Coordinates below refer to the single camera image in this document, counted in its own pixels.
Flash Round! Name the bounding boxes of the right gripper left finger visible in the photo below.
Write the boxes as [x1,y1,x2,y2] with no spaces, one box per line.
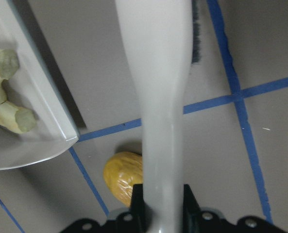
[130,184,153,233]

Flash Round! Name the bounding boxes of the beige brush black bristles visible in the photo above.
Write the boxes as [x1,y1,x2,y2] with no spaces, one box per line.
[115,0,200,233]

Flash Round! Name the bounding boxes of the pale melon slice toy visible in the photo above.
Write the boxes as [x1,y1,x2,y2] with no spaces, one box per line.
[0,49,36,134]

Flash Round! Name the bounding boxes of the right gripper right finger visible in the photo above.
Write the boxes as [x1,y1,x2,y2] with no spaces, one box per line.
[175,184,201,233]

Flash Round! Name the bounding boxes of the yellow potato toy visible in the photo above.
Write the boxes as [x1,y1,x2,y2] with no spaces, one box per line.
[103,151,143,207]

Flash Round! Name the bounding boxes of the beige plastic dustpan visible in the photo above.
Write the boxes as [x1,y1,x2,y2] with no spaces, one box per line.
[0,0,79,170]

